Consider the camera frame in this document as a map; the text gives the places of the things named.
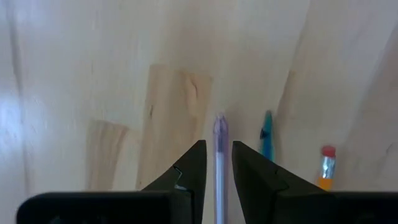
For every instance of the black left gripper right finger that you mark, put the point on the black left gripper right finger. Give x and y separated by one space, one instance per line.
264 196

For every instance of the orange pencil with pink eraser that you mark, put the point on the orange pencil with pink eraser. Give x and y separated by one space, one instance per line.
326 168

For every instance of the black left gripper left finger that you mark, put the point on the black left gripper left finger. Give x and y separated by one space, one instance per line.
189 186

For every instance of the teal pen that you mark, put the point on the teal pen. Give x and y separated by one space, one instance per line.
267 140

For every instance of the purple pen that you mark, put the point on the purple pen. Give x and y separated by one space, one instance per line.
220 155

